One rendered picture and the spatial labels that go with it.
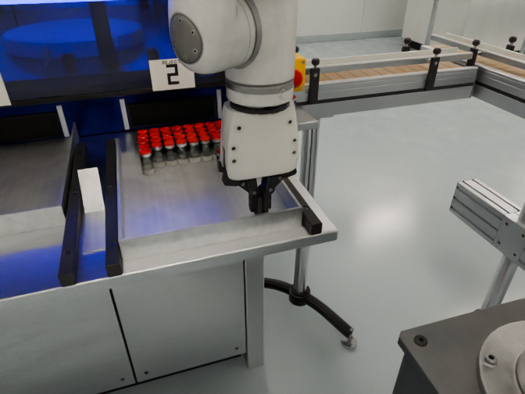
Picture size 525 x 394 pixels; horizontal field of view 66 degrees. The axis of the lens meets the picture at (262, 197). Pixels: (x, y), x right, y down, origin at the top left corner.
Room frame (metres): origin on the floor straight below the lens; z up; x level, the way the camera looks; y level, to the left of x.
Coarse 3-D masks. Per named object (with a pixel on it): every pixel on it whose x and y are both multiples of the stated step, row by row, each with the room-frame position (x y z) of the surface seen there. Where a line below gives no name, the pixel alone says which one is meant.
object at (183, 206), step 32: (128, 160) 0.71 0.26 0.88; (128, 192) 0.59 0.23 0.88; (160, 192) 0.59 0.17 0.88; (192, 192) 0.59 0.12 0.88; (224, 192) 0.59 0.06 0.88; (288, 192) 0.54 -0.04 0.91; (128, 224) 0.50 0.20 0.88; (160, 224) 0.50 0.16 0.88; (192, 224) 0.50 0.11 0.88; (224, 224) 0.46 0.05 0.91; (256, 224) 0.47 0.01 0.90; (288, 224) 0.49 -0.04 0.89; (128, 256) 0.42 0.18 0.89
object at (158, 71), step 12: (156, 60) 0.80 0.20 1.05; (168, 60) 0.81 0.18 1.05; (156, 72) 0.80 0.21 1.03; (168, 72) 0.81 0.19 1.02; (180, 72) 0.82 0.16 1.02; (192, 72) 0.82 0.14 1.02; (156, 84) 0.80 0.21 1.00; (168, 84) 0.81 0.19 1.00; (180, 84) 0.81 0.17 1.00; (192, 84) 0.82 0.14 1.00
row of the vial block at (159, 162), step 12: (144, 144) 0.68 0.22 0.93; (156, 144) 0.68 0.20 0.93; (168, 144) 0.68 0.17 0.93; (180, 144) 0.69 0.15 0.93; (192, 144) 0.70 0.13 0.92; (204, 144) 0.70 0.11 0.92; (216, 144) 0.71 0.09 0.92; (156, 156) 0.67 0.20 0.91; (168, 156) 0.68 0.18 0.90; (180, 156) 0.69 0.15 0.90; (192, 156) 0.69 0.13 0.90; (204, 156) 0.70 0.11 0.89; (216, 156) 0.71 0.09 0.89
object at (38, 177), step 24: (24, 144) 0.78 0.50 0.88; (48, 144) 0.78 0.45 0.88; (72, 144) 0.72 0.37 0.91; (0, 168) 0.68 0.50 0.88; (24, 168) 0.68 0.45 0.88; (48, 168) 0.68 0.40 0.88; (72, 168) 0.65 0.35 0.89; (0, 192) 0.59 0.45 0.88; (24, 192) 0.59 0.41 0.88; (48, 192) 0.59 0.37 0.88; (0, 216) 0.47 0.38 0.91; (24, 216) 0.48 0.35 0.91; (48, 216) 0.49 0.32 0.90
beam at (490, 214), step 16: (464, 192) 1.16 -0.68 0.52; (480, 192) 1.12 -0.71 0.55; (496, 192) 1.12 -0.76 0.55; (464, 208) 1.13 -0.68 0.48; (480, 208) 1.07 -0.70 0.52; (496, 208) 1.03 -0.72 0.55; (512, 208) 1.03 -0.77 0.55; (480, 224) 1.06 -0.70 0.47; (496, 224) 1.01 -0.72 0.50; (512, 224) 0.96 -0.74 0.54; (496, 240) 0.99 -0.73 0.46; (512, 240) 0.94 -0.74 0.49; (512, 256) 0.92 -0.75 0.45
